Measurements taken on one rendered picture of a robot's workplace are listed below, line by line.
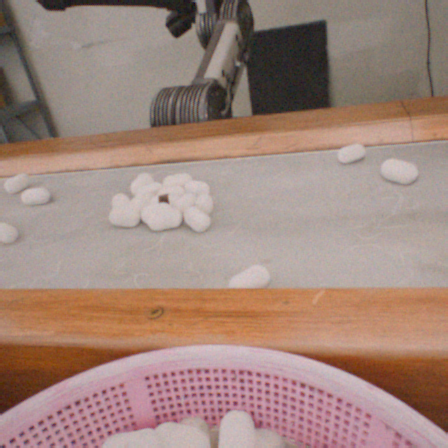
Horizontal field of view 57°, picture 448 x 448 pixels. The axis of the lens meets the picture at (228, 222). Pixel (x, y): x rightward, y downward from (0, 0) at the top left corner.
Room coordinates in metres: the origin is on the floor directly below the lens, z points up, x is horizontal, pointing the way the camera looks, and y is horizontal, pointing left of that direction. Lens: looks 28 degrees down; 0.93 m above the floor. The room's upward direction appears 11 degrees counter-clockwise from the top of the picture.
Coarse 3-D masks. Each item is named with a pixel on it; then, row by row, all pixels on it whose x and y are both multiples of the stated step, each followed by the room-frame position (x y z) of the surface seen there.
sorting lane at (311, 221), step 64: (0, 192) 0.57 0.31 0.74; (64, 192) 0.52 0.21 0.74; (128, 192) 0.48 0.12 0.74; (256, 192) 0.41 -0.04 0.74; (320, 192) 0.38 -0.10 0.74; (384, 192) 0.35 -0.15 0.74; (0, 256) 0.37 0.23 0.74; (64, 256) 0.35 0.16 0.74; (128, 256) 0.32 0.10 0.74; (192, 256) 0.30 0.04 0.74; (256, 256) 0.28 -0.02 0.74; (320, 256) 0.27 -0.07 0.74; (384, 256) 0.25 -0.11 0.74
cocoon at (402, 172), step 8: (392, 160) 0.38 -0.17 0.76; (400, 160) 0.37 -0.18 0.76; (384, 168) 0.38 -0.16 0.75; (392, 168) 0.37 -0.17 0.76; (400, 168) 0.36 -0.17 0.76; (408, 168) 0.36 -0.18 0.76; (416, 168) 0.36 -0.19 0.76; (384, 176) 0.38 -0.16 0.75; (392, 176) 0.37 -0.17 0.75; (400, 176) 0.36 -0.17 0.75; (408, 176) 0.35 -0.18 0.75; (416, 176) 0.36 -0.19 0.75
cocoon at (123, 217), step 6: (114, 210) 0.39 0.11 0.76; (120, 210) 0.38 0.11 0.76; (126, 210) 0.38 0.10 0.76; (132, 210) 0.38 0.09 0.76; (114, 216) 0.38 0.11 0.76; (120, 216) 0.38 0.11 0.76; (126, 216) 0.38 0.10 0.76; (132, 216) 0.38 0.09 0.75; (138, 216) 0.38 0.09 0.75; (114, 222) 0.38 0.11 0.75; (120, 222) 0.38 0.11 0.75; (126, 222) 0.37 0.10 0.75; (132, 222) 0.37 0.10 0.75; (138, 222) 0.38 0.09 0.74
